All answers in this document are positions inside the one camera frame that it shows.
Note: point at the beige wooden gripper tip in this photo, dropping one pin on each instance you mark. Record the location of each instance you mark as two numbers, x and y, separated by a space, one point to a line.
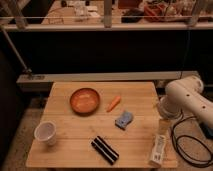
163 126

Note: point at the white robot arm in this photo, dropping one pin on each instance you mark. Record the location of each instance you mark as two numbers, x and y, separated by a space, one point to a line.
185 93

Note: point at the white bottle with label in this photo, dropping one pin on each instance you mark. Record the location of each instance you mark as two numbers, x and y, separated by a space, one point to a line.
157 152

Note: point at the blue sponge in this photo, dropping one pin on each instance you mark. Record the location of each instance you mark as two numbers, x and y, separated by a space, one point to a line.
123 120

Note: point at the orange carrot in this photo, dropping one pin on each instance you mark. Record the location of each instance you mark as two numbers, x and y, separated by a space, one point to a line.
113 103

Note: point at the black striped rectangular block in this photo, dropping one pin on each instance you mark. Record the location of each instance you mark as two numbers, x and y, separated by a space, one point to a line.
105 150

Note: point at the wooden table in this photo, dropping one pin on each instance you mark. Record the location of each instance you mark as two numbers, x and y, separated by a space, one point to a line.
75 134

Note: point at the orange round bowl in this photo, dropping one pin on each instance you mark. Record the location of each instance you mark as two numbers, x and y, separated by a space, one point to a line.
84 101

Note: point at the white plastic cup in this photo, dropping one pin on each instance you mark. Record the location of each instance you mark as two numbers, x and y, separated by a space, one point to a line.
45 132

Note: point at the metal diagonal pole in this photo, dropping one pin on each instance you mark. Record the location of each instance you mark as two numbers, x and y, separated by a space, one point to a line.
27 70

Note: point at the cluttered background shelf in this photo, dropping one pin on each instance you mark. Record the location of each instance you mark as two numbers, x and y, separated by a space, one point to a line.
105 15

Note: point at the grey metal rail beam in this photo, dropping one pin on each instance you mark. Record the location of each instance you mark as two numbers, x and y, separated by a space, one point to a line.
43 82

